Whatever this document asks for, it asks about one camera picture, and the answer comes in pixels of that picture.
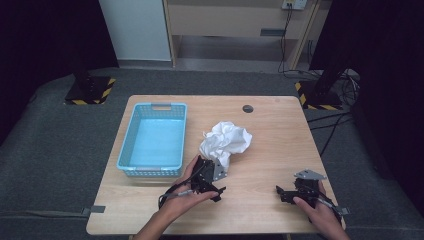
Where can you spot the light wooden cabinet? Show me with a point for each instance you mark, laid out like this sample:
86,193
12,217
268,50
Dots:
233,20

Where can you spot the dark curtain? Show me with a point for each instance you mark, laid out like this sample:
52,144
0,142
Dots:
390,83
43,40

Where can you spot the grey tape piece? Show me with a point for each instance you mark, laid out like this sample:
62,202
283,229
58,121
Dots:
345,211

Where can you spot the black stand with striped base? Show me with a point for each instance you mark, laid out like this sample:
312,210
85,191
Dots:
321,96
88,90

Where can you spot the white panel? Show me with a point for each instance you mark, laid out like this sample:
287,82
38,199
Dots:
136,30

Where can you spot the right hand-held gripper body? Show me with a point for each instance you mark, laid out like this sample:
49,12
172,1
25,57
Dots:
306,188

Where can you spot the person's left hand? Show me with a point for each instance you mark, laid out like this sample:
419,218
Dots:
181,203

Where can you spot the white cloth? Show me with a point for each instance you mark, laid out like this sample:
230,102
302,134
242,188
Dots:
226,140

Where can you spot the person's right hand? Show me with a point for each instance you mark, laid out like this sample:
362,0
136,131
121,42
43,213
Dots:
321,216

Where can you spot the grey cabinet label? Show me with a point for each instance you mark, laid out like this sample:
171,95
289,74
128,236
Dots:
272,32

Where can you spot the white power socket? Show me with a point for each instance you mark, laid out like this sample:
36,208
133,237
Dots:
295,4

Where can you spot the blue plastic basket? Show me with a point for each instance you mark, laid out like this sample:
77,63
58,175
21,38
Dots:
156,143

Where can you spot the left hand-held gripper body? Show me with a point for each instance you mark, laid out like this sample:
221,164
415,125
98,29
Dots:
205,175

